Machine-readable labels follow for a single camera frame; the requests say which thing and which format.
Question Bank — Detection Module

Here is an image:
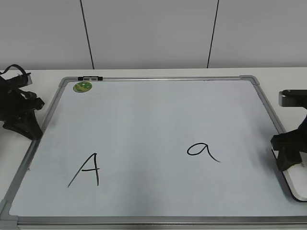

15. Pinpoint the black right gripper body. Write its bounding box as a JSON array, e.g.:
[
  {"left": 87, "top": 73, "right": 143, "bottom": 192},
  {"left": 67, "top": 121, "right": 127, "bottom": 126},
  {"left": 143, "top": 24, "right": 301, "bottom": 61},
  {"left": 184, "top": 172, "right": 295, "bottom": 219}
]
[{"left": 271, "top": 118, "right": 307, "bottom": 153}]

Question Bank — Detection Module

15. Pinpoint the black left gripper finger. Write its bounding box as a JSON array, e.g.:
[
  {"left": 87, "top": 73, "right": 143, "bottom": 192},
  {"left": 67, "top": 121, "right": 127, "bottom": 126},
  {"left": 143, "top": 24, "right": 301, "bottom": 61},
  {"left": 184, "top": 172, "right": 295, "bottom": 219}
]
[{"left": 2, "top": 111, "right": 43, "bottom": 140}]

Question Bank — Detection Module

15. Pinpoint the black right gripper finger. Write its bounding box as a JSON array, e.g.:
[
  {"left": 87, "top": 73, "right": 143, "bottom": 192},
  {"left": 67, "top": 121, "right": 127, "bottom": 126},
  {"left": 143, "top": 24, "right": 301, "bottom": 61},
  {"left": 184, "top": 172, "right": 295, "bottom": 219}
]
[{"left": 277, "top": 147, "right": 302, "bottom": 171}]

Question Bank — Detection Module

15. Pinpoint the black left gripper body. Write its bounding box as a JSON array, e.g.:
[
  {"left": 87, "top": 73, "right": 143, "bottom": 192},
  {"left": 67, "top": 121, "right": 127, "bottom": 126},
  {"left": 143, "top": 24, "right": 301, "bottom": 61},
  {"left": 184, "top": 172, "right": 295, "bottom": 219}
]
[{"left": 0, "top": 78, "right": 45, "bottom": 121}]

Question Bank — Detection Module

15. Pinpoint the white whiteboard eraser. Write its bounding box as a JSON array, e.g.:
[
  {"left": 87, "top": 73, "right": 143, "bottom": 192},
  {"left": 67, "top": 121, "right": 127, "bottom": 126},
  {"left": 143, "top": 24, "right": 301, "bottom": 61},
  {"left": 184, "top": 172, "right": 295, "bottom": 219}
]
[{"left": 271, "top": 147, "right": 307, "bottom": 203}]

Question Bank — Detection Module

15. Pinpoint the green round magnet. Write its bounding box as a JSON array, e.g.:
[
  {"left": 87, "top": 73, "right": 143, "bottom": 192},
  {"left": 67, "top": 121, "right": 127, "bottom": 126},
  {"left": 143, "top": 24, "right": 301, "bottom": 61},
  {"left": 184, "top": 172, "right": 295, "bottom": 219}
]
[{"left": 73, "top": 81, "right": 92, "bottom": 93}]

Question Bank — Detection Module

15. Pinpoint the white magnetic whiteboard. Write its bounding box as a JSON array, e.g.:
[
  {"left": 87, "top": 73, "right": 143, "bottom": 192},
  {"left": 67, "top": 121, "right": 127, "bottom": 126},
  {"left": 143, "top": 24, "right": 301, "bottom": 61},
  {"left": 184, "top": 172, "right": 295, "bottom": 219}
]
[{"left": 0, "top": 76, "right": 307, "bottom": 230}]

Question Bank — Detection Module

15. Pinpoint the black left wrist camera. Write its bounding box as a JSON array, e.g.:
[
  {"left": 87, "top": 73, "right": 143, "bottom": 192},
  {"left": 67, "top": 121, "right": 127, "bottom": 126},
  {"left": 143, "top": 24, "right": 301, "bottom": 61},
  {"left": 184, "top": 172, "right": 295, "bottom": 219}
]
[{"left": 9, "top": 72, "right": 32, "bottom": 88}]

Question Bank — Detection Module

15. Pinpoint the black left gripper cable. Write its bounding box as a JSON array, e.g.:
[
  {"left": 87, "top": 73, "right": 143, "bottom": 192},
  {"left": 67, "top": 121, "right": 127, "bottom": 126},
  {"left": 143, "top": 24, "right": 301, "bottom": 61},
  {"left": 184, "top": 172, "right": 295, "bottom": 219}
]
[{"left": 0, "top": 64, "right": 31, "bottom": 77}]

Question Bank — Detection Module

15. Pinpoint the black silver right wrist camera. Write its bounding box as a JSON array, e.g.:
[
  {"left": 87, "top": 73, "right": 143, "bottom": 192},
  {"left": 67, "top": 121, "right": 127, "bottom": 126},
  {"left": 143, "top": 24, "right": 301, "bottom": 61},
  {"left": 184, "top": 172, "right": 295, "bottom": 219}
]
[{"left": 279, "top": 90, "right": 307, "bottom": 109}]

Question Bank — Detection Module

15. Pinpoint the black grey frame clip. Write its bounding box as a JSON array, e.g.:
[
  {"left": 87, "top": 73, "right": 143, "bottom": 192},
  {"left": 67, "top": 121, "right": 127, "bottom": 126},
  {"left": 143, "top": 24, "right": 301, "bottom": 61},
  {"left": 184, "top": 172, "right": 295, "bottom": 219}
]
[{"left": 78, "top": 76, "right": 103, "bottom": 81}]

